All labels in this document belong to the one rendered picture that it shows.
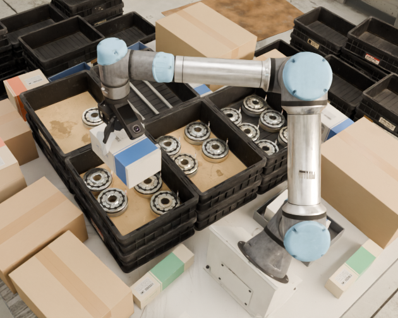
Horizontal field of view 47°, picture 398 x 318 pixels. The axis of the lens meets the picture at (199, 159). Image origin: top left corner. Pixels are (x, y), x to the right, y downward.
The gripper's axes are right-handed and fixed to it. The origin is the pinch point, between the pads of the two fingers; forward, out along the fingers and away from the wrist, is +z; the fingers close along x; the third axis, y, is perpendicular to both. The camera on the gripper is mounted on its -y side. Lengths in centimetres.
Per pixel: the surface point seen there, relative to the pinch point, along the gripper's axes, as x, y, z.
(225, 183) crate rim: -25.2, -20.5, 18.1
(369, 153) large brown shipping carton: -80, -42, 21
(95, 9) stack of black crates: -84, 158, 58
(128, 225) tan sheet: 6.4, -7.9, 27.9
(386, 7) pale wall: -315, 74, 97
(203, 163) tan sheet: -31.5, -3.0, 28.0
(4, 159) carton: 26.8, 34.6, 18.1
